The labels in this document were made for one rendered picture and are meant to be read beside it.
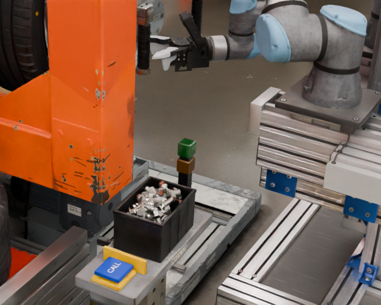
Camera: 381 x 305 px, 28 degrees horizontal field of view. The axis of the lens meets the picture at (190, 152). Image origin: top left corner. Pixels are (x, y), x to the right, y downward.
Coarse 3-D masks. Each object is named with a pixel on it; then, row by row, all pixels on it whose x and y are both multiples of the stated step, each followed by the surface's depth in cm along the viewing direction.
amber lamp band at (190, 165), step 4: (180, 160) 205; (184, 160) 205; (192, 160) 206; (180, 164) 205; (184, 164) 205; (188, 164) 204; (192, 164) 206; (180, 168) 206; (184, 168) 205; (188, 168) 205; (192, 168) 207; (184, 172) 206; (188, 172) 205
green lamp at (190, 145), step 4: (184, 140) 204; (188, 140) 204; (192, 140) 204; (180, 144) 203; (184, 144) 202; (188, 144) 202; (192, 144) 203; (196, 144) 205; (180, 148) 203; (184, 148) 203; (188, 148) 202; (192, 148) 203; (180, 152) 204; (184, 152) 203; (188, 152) 203; (192, 152) 204; (184, 156) 204; (188, 156) 203
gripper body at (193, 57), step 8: (176, 40) 221; (184, 40) 221; (208, 40) 222; (192, 48) 221; (200, 48) 222; (208, 48) 221; (184, 56) 221; (192, 56) 220; (200, 56) 224; (208, 56) 222; (176, 64) 220; (184, 64) 221; (192, 64) 223; (200, 64) 224; (208, 64) 225
